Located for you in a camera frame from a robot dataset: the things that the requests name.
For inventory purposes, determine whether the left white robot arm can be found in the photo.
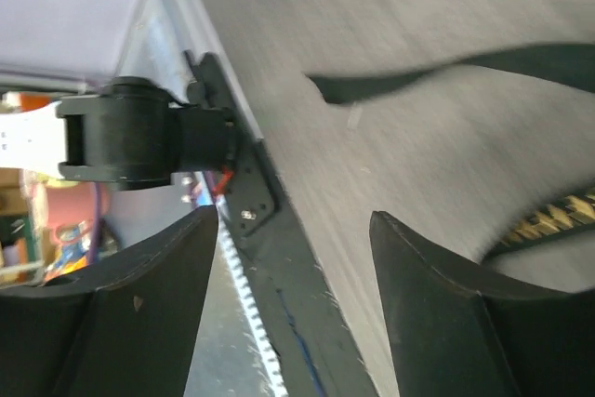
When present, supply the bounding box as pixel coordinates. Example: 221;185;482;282
1;76;242;191

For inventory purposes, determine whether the black ribbon with gold lettering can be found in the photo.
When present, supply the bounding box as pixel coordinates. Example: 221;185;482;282
308;42;594;263

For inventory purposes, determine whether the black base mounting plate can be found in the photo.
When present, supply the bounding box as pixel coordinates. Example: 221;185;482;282
183;50;377;396

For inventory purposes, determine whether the white perforated cable duct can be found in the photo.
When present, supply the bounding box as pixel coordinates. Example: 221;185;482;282
215;198;288;397

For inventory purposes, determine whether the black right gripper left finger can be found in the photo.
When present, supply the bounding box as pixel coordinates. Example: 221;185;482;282
1;206;218;397

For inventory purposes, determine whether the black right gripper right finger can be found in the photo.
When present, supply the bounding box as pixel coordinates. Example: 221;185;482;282
369;211;594;397

